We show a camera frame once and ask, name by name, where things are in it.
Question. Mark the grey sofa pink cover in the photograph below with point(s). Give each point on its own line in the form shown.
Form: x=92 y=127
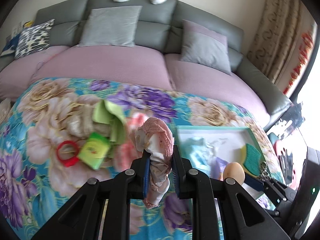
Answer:
x=154 y=61

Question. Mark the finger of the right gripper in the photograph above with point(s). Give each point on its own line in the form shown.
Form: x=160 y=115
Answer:
x=255 y=183

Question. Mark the cream lace cloth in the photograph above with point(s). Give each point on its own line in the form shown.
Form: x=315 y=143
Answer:
x=81 y=124

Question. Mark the pink white fuzzy cloth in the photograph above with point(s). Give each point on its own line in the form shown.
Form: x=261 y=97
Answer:
x=126 y=153

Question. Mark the blue cushion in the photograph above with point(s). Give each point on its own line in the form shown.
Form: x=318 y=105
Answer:
x=11 y=46

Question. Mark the yellow green sponge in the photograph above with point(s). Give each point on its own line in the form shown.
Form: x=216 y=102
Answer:
x=250 y=160

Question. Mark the light green cloth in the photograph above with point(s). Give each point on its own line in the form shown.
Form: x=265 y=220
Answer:
x=111 y=114

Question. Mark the grey cushion left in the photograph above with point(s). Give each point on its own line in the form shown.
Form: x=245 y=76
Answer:
x=115 y=26

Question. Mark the floral blanket table cover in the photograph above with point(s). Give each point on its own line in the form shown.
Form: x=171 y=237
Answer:
x=35 y=184

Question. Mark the blue face mask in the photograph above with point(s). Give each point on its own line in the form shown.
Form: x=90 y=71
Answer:
x=201 y=152

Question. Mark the red hanging decoration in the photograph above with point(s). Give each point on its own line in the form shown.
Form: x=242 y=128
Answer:
x=304 y=52

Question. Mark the leopard print scrunchie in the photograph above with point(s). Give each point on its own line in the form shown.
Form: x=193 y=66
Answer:
x=263 y=169

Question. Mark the beige patterned curtain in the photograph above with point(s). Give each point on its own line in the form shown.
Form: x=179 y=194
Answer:
x=276 y=37

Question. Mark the pink floral scrunchie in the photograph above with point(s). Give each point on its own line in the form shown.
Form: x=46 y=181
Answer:
x=156 y=138

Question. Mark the black white patterned cushion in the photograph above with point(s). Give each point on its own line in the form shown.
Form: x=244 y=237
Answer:
x=34 y=39

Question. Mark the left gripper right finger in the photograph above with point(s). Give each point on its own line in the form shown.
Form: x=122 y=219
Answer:
x=180 y=168

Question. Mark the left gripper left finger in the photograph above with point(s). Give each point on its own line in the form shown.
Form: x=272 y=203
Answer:
x=139 y=185

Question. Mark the small green tissue pack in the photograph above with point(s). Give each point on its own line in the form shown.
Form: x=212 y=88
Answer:
x=94 y=151

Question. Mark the grey pink cushion right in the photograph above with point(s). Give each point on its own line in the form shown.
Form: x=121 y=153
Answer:
x=206 y=47

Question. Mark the purple wipes packet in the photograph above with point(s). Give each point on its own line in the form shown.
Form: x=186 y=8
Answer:
x=217 y=167

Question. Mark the green white shallow box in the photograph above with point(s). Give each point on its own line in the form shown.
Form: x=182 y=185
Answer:
x=233 y=139

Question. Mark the beige makeup puff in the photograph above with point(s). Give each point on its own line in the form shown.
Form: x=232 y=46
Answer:
x=234 y=170

